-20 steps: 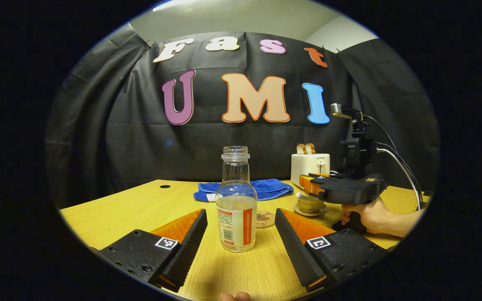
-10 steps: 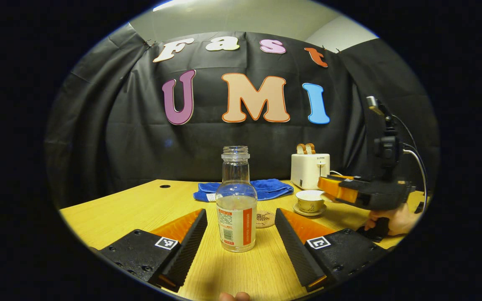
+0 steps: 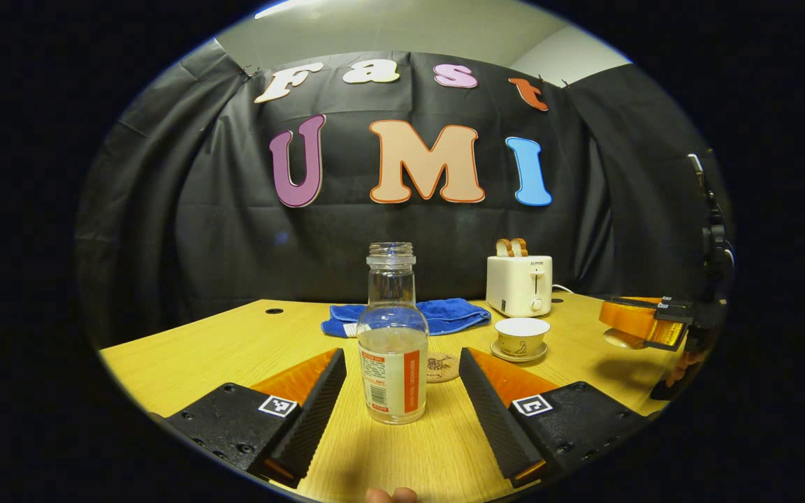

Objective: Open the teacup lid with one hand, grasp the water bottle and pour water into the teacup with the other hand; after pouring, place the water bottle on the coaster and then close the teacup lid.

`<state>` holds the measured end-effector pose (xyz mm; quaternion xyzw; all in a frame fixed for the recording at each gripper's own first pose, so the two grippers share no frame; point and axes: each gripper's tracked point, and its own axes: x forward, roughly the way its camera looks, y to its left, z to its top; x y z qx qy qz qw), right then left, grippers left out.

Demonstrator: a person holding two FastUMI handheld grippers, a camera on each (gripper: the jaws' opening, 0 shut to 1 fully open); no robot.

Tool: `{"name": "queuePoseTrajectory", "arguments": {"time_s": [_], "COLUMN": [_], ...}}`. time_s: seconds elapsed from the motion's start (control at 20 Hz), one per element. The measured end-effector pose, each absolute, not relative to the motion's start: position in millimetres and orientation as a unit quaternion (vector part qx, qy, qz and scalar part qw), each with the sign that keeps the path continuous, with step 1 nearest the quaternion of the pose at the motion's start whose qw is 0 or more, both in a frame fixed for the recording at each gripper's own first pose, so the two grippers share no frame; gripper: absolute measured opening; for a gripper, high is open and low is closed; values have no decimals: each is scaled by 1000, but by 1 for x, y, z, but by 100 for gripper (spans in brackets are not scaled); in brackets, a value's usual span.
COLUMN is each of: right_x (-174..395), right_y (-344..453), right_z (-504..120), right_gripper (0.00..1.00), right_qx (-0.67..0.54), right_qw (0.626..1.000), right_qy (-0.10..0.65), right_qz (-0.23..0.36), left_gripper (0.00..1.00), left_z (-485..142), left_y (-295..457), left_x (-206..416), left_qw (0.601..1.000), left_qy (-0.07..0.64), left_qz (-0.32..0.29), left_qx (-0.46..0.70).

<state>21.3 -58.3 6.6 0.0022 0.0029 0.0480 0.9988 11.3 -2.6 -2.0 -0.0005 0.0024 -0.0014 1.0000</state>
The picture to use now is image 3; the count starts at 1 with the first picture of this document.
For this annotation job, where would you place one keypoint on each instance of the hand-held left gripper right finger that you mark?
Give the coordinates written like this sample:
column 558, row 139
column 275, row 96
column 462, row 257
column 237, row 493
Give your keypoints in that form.
column 490, row 412

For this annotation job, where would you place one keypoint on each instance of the blue towel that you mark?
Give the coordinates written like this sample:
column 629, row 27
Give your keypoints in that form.
column 451, row 314

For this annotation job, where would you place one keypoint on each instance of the round cork coaster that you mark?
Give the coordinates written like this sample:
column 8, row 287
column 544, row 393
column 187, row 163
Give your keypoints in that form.
column 444, row 368

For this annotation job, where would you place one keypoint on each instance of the white toaster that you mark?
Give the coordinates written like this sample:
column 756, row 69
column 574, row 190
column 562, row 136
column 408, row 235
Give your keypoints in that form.
column 516, row 286

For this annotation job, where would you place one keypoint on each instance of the toast slice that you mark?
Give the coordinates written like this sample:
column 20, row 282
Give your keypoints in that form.
column 520, row 246
column 503, row 248

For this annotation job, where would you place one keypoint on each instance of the white saucer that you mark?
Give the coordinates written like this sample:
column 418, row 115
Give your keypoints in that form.
column 535, row 353

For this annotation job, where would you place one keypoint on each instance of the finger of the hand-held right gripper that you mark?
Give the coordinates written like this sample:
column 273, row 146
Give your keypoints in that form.
column 643, row 318
column 636, row 300

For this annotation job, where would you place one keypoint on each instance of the clear glass water bottle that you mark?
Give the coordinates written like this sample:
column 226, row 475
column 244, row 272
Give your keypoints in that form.
column 392, row 353

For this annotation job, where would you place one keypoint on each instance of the white teacup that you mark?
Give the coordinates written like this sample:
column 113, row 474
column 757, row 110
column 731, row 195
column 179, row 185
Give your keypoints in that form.
column 521, row 339

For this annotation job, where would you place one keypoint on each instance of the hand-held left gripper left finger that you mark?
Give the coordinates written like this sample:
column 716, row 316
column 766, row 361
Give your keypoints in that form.
column 318, row 412

